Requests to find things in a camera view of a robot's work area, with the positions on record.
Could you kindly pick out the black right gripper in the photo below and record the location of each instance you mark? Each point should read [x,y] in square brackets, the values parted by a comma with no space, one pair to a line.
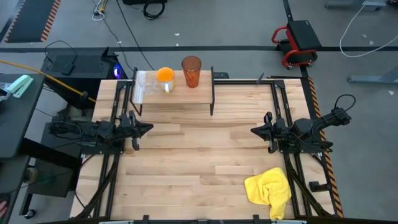
[278,132]

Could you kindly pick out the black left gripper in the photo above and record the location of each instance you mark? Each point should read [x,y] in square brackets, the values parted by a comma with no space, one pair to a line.
[130,129]

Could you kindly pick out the clear glass mug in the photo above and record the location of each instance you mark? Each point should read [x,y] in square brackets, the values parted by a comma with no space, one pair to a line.
[147,84]

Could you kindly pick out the orange-red faceted plastic tumbler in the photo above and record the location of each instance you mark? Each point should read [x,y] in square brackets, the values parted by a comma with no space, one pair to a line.
[191,73]

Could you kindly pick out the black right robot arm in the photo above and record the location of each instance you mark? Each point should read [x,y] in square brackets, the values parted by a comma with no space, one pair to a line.
[314,127]

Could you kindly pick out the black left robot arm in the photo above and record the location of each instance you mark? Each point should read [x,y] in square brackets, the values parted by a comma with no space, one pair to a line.
[90,132]

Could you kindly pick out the wooden shelf black legs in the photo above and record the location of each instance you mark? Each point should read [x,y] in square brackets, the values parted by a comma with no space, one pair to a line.
[192,96]

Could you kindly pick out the yellow cloth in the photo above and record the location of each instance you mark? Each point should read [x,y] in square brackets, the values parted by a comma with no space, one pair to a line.
[267,189]

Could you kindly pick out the black power strip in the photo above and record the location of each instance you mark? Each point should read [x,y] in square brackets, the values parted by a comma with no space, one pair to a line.
[221,75]

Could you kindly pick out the orange black hazard tape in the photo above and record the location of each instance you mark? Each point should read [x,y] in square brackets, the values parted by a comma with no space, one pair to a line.
[328,165]

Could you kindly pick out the black computer tower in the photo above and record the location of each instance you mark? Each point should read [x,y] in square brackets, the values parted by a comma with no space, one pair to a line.
[81,67]

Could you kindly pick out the black low cart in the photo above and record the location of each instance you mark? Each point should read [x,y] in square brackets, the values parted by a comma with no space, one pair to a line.
[53,174]

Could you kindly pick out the red black rolling stool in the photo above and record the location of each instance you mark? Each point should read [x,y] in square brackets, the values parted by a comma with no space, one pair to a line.
[301,35]

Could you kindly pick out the grey table base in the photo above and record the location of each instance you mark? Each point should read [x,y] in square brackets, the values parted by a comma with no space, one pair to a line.
[373,79]

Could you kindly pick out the black side desk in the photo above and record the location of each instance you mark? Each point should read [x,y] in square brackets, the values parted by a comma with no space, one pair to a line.
[18,124]

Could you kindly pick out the mint green stapler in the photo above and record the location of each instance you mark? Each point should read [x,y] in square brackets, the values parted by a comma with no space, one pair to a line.
[20,85]

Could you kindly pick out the black striped floor mat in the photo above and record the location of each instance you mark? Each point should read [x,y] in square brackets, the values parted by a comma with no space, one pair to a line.
[31,20]

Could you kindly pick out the person's hand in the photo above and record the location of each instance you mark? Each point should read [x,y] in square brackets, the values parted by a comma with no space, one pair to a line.
[2,209]

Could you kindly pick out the black aluminium table frame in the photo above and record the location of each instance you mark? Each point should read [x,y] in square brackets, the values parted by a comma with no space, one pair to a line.
[281,102]

